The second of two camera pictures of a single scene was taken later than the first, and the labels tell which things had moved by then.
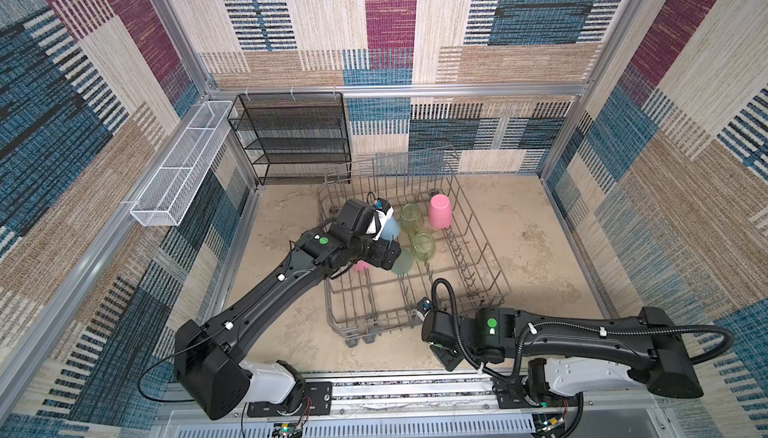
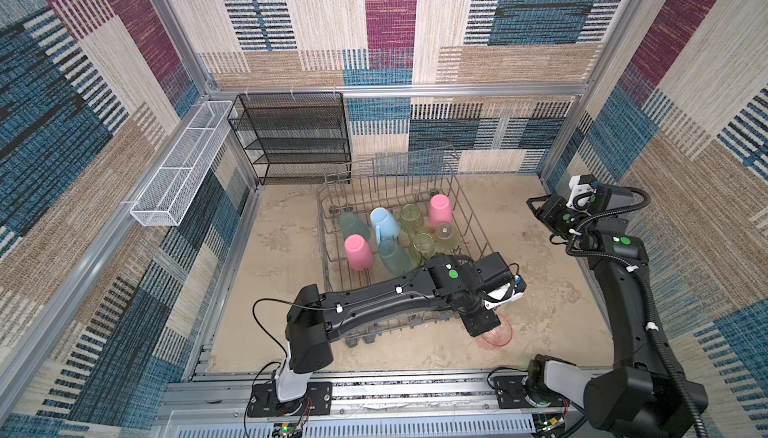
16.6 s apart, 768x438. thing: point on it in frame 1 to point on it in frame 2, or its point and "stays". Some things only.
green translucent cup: x=411 y=219 stays
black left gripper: x=390 y=255 to x=486 y=322
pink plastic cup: x=441 y=211 stays
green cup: x=423 y=244 stays
